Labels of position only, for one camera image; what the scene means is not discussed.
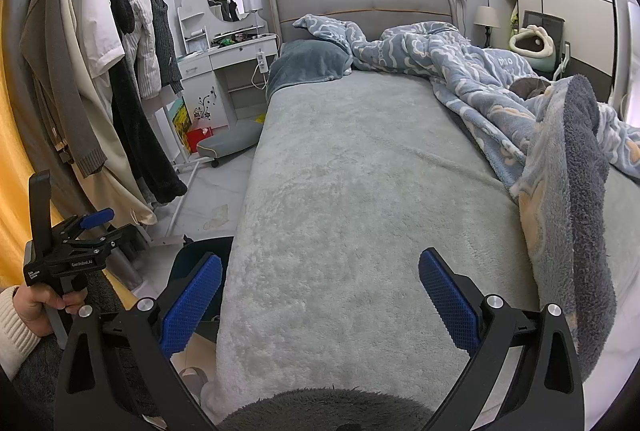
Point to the white power strip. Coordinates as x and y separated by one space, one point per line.
261 61

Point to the white vanity dresser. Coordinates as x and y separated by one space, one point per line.
235 56

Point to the small silver table lamp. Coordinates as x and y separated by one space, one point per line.
251 1

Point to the beige shade bedside lamp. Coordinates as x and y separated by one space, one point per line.
486 17

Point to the person's left forearm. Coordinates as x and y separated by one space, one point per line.
15 341

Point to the cream plush cat bed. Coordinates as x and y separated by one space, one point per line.
542 56

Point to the dark grey knitted vest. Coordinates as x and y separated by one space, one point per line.
162 36

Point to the person's left hand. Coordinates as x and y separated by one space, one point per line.
32 306

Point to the yellow painting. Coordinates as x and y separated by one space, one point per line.
181 118

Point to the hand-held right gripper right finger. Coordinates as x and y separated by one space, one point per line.
450 306

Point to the white puffer jacket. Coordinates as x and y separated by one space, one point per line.
145 56

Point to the cream long coat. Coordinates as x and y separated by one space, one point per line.
115 181

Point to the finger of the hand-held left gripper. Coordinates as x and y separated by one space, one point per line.
97 217
112 238

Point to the grey-blue pillow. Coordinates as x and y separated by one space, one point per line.
307 66

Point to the blue printed fleece blanket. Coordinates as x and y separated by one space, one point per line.
475 76

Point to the dark teal bin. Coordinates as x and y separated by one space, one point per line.
190 256

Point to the yellow green toy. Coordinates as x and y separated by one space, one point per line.
513 21

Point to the black fluffy garment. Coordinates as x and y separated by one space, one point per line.
145 151

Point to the black office chair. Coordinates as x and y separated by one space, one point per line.
542 18

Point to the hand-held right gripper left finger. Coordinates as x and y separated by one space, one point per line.
192 306

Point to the white clothes rack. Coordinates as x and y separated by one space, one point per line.
185 196

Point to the white shirt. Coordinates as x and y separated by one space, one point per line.
102 36

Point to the grey cushioned rolling stool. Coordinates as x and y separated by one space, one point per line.
230 138

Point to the red box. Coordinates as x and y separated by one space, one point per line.
199 136

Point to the grey bed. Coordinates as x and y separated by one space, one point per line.
350 236

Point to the dark grey cloth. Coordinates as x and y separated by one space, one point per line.
530 88

